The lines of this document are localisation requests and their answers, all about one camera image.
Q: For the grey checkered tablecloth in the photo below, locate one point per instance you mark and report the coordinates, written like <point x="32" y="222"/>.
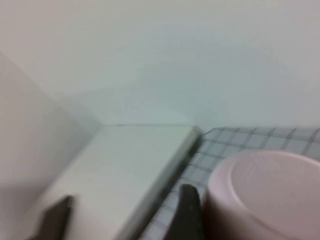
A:
<point x="237" y="142"/>

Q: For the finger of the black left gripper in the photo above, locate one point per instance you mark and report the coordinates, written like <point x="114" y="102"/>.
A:
<point x="55" y="222"/>

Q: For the white cabinet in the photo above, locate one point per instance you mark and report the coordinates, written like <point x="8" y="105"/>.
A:
<point x="120" y="175"/>

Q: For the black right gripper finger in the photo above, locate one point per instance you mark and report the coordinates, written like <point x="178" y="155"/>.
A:
<point x="188" y="215"/>

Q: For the pink plastic cup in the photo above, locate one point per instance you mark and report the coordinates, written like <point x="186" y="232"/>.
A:
<point x="262" y="195"/>

